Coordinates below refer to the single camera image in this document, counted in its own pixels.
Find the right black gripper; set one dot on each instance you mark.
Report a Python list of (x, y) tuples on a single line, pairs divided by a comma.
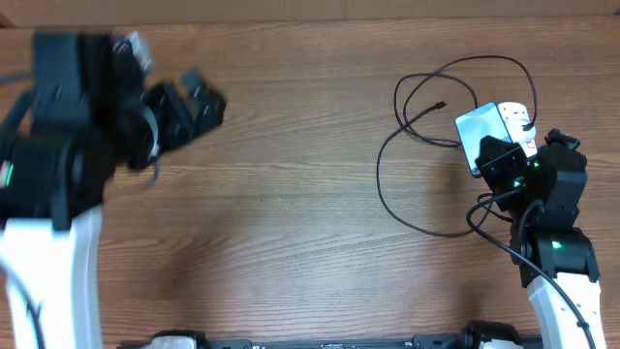
[(507, 156)]

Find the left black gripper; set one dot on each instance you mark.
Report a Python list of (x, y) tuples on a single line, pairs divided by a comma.
[(169, 98)]

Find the blue screen Galaxy smartphone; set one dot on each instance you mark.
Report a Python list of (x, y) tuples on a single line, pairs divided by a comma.
[(474, 125)]

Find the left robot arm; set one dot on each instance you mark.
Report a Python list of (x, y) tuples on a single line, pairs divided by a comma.
[(88, 112)]

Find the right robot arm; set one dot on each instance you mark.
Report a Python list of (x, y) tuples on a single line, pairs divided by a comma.
[(557, 262)]

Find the white charger adapter plug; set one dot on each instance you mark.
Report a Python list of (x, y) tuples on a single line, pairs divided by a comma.
[(517, 132)]

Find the white power strip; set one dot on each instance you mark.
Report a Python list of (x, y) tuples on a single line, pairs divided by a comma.
[(516, 117)]

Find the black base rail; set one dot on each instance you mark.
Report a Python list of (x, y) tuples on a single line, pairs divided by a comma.
[(419, 341)]

